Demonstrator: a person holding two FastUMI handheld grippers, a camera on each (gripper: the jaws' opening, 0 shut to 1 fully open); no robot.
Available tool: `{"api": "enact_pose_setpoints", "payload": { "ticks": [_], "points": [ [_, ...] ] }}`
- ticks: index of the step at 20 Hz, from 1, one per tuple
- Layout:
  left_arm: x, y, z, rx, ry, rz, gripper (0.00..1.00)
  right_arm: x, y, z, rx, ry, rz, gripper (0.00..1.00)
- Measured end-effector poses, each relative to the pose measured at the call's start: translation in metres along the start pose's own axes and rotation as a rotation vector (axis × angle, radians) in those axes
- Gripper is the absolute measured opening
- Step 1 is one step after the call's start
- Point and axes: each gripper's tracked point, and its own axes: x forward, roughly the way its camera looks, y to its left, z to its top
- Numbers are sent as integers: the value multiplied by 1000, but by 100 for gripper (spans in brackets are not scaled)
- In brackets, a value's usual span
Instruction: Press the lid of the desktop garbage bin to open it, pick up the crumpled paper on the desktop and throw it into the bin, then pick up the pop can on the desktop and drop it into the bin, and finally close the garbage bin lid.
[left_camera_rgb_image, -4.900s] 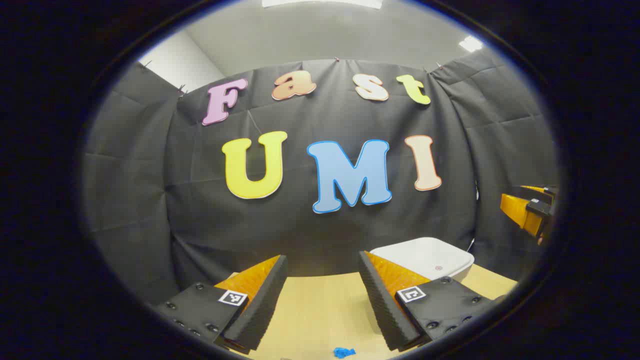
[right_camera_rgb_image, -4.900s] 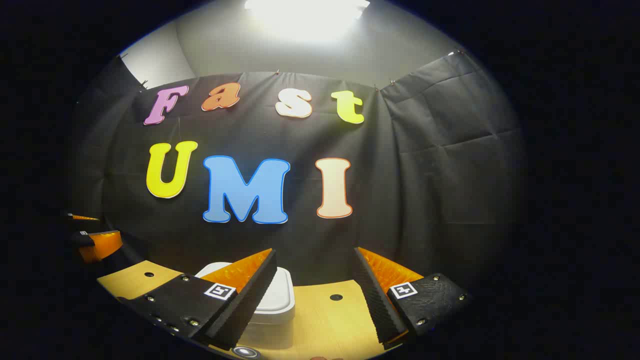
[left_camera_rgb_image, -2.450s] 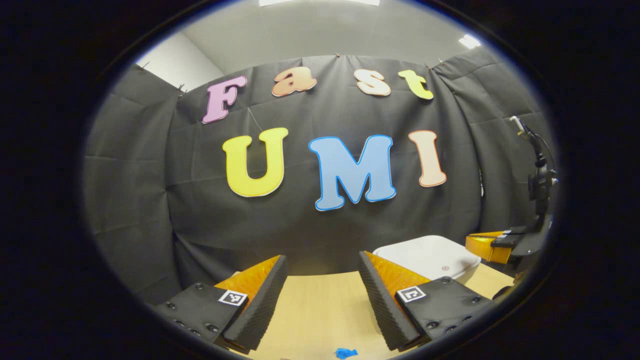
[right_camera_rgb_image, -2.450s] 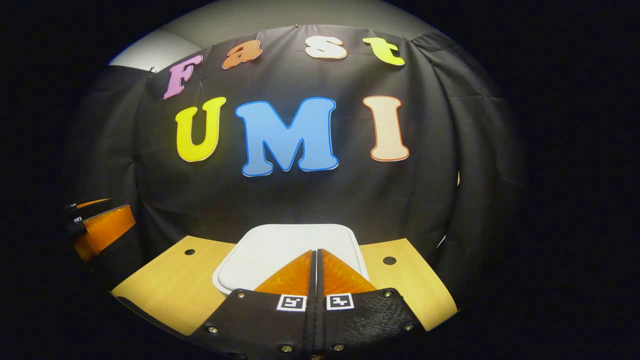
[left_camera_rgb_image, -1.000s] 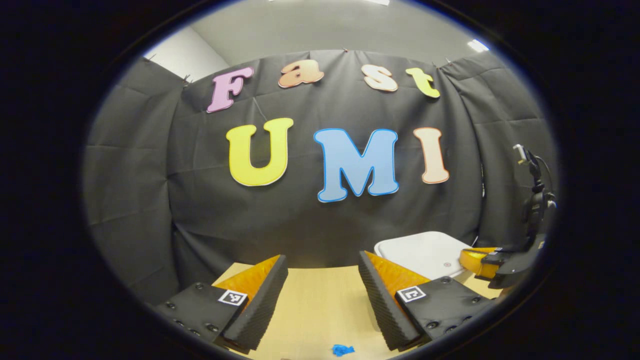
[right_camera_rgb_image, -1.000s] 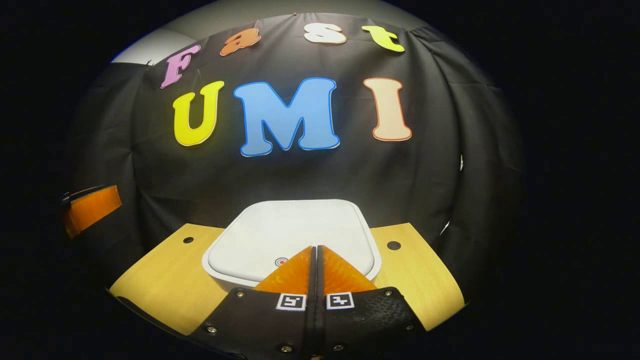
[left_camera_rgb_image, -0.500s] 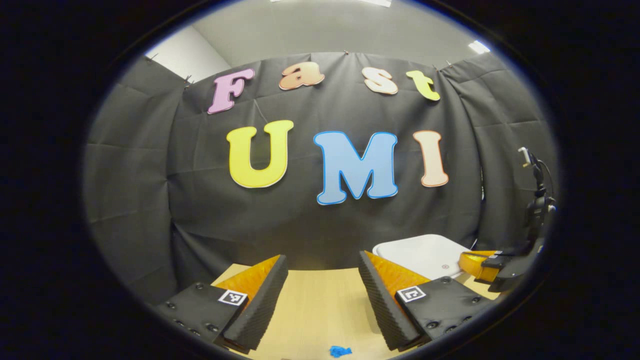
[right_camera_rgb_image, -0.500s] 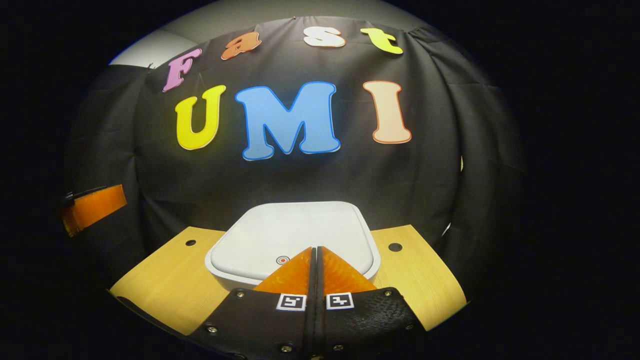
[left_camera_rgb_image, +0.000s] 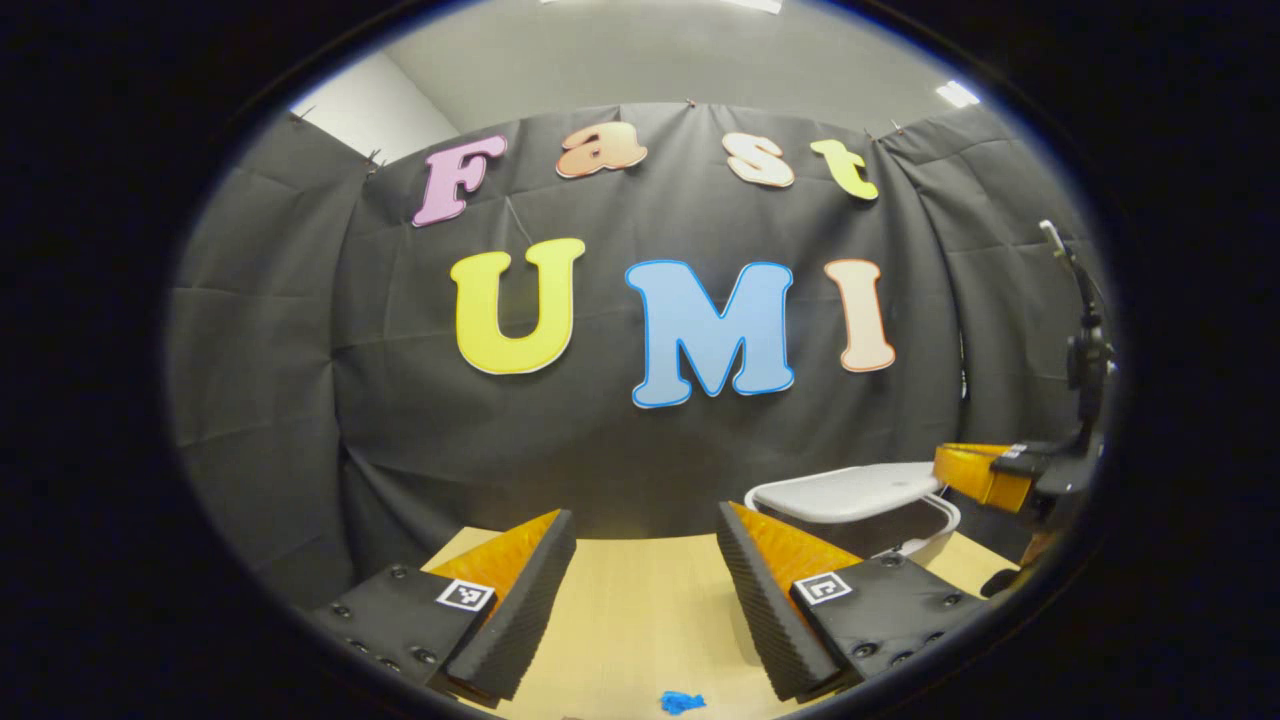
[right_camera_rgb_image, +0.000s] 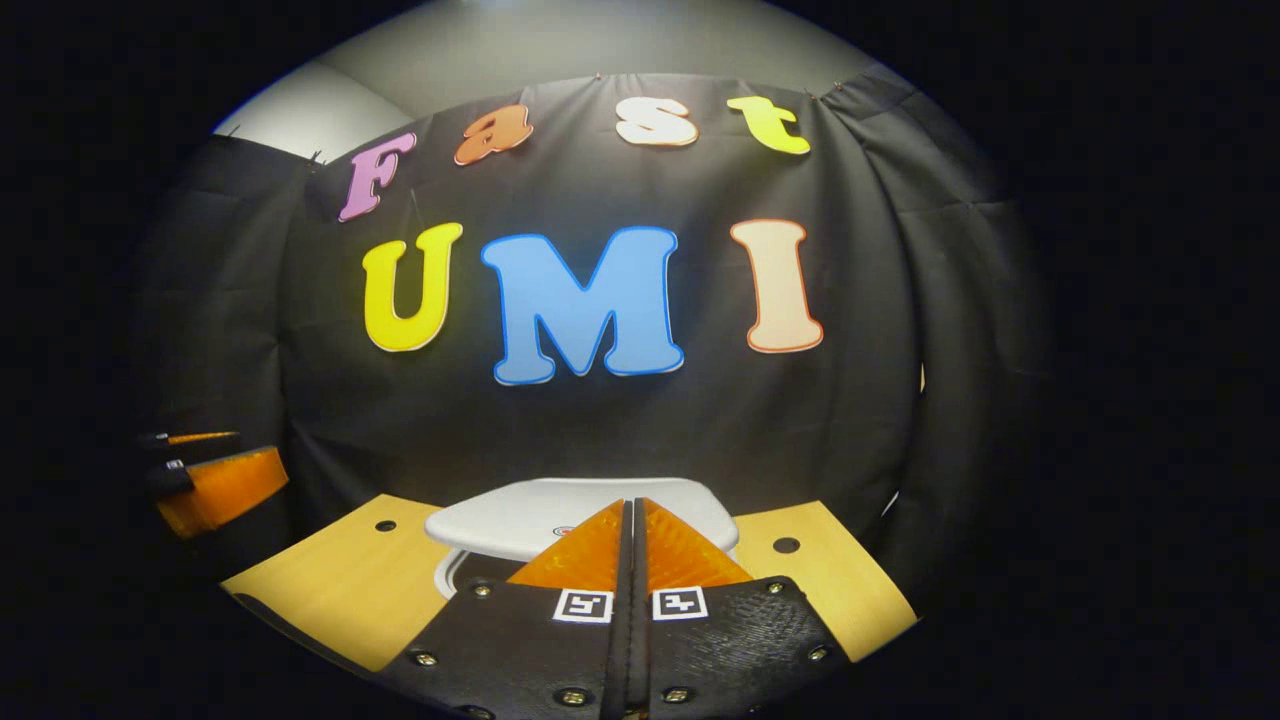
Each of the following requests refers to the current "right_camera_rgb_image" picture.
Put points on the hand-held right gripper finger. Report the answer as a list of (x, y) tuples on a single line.
[(620, 660), (642, 660)]

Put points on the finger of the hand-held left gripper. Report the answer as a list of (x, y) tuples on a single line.
[(200, 438), (225, 490)]

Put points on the white desktop garbage bin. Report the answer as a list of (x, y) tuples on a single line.
[(520, 520)]

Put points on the wooden desktop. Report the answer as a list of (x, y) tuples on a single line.
[(340, 590)]

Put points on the black backdrop cloth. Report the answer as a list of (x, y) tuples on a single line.
[(700, 440)]

